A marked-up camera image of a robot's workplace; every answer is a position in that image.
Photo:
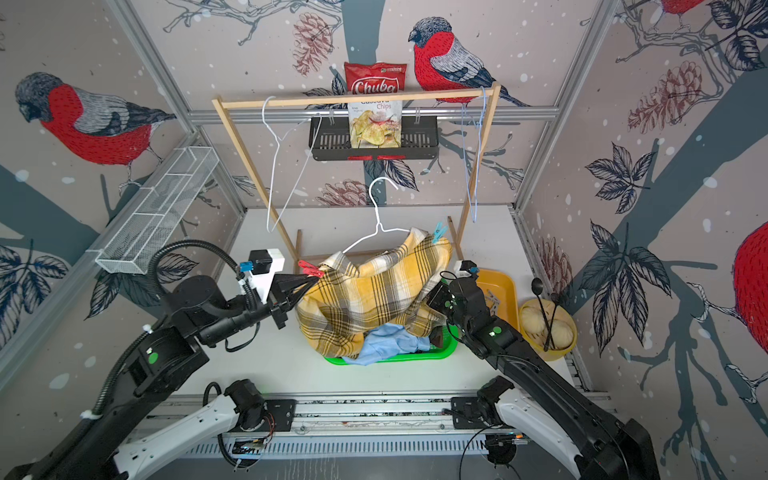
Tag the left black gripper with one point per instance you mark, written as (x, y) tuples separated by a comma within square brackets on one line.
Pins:
[(296, 282)]

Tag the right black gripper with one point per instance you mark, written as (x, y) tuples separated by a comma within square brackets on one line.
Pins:
[(442, 291)]

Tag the red clothespin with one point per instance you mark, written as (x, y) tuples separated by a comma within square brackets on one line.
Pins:
[(310, 269)]

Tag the white clothespin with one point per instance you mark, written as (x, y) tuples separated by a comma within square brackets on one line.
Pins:
[(492, 302)]

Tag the yellow plaid shirt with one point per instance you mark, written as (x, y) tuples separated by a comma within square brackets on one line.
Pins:
[(350, 300)]

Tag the light blue shirt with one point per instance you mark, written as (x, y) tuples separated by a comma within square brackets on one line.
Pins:
[(386, 342)]

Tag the green plastic mesh basket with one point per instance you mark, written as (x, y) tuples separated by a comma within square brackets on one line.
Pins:
[(451, 334)]

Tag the teal clothespin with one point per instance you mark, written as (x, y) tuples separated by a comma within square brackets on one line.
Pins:
[(439, 232)]

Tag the white blue wire hanger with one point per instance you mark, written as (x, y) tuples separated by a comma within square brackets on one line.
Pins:
[(471, 185)]

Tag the dark multicolour plaid shirt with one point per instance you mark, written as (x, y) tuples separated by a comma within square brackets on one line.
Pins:
[(436, 338)]

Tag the white hanger of yellow shirt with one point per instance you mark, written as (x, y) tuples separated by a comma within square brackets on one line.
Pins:
[(378, 227)]

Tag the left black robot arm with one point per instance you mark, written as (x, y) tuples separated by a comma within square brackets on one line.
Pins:
[(160, 361)]

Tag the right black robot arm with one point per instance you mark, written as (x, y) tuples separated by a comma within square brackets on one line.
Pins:
[(532, 397)]

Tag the yellow plastic tray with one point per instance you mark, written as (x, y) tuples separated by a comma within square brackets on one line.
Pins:
[(505, 289)]

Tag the yellow round bowl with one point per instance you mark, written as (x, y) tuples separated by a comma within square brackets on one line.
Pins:
[(565, 329)]

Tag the black spoon in bowl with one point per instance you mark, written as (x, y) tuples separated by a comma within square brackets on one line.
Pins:
[(547, 321)]

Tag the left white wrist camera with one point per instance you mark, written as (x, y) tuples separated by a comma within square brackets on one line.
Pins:
[(259, 271)]

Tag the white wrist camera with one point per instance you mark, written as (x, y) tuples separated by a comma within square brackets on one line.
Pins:
[(259, 271), (466, 268)]

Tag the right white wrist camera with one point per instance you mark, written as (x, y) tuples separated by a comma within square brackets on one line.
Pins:
[(466, 268)]

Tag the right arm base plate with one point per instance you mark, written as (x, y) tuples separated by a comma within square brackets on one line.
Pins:
[(472, 413)]

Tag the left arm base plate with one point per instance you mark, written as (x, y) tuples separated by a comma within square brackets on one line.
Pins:
[(275, 416)]

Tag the black wall bracket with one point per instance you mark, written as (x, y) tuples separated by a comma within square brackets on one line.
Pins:
[(409, 139)]

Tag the white wire mesh basket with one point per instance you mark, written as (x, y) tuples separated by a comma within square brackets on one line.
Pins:
[(160, 209)]

